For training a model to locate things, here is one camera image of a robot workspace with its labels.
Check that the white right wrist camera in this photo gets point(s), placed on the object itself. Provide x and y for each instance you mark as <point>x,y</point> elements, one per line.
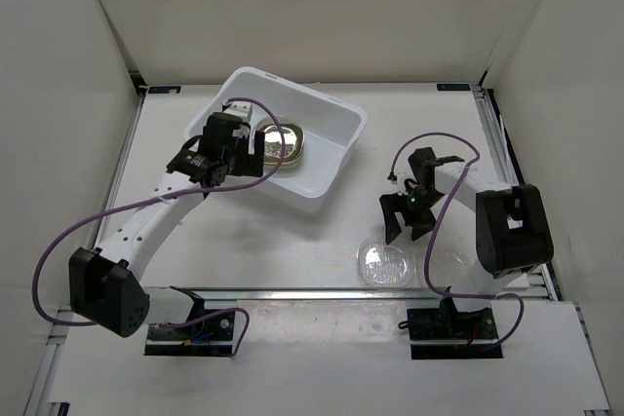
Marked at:
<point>402,181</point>

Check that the blue label left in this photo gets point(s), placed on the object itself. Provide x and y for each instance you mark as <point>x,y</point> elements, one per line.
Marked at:
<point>164,90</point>

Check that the blue label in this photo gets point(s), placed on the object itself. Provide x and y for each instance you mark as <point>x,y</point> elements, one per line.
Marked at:
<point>453,87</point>
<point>164,90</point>

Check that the white plastic bin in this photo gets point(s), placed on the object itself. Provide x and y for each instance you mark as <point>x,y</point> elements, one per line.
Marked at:
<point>331,128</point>

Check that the green panda plate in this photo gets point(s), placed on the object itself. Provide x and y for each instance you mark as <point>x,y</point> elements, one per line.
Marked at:
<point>288,149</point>

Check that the clear iridescent square plate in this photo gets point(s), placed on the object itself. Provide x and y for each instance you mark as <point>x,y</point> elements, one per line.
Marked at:
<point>267,125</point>

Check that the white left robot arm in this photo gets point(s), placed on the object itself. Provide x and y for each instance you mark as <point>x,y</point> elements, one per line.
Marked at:
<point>105,281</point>

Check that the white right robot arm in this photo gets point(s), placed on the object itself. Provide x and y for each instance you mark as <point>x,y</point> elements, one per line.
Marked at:
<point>512,233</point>

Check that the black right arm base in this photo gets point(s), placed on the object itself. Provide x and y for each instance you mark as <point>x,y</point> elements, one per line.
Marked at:
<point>434,335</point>

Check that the clear textured glass plate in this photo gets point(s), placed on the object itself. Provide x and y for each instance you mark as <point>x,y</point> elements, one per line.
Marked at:
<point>384,267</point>

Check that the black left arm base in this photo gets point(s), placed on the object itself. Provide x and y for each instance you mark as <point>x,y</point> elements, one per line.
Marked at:
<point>182,323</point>

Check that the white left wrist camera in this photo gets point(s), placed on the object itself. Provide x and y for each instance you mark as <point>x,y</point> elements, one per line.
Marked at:
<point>242,110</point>

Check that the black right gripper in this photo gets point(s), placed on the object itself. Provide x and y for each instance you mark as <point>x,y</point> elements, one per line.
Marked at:
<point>391,204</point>

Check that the blue label right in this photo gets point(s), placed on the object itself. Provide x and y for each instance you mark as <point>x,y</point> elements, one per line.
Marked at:
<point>453,87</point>

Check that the clear frosted plate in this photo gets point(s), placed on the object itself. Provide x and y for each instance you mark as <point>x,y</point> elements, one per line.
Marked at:
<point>446,268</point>

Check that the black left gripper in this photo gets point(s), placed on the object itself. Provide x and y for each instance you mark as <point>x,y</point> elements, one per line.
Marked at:
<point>251,165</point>

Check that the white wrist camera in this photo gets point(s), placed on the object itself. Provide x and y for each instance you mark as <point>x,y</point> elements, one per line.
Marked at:
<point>402,181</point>
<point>242,110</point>

